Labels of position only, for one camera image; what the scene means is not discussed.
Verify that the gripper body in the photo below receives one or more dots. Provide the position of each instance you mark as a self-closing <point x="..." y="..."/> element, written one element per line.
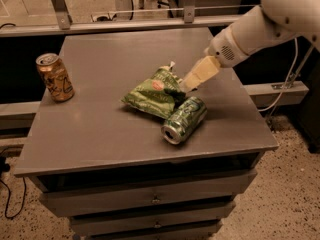
<point x="224" y="50"/>

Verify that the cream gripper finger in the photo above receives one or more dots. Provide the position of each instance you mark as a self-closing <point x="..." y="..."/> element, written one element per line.
<point x="189" y="82"/>

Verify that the green jalapeno chip bag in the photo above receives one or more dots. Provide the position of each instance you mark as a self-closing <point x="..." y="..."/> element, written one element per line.
<point x="158" y="95"/>

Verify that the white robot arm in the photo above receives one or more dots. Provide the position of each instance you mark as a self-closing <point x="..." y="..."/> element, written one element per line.
<point x="268" y="24"/>

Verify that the green soda can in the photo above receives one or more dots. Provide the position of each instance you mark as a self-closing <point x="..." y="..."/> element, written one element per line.
<point x="181" y="124"/>

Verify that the orange soda can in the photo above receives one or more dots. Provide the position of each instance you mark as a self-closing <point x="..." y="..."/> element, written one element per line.
<point x="55" y="77"/>

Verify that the grey drawer cabinet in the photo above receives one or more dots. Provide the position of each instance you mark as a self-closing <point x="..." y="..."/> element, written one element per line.
<point x="93" y="140"/>

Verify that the middle grey drawer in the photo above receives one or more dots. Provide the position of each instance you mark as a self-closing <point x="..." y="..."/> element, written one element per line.
<point x="150" y="218"/>

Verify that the grey drawer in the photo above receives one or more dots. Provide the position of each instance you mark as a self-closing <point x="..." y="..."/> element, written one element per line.
<point x="171" y="232"/>
<point x="150" y="218"/>
<point x="99" y="200"/>

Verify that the bottom grey drawer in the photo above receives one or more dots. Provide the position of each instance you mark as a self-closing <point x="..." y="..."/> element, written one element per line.
<point x="171" y="232"/>

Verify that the top grey drawer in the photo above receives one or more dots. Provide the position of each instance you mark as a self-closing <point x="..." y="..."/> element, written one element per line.
<point x="99" y="200"/>

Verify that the metal frame rail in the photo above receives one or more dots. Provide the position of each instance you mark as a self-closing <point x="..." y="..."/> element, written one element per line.
<point x="117" y="26"/>

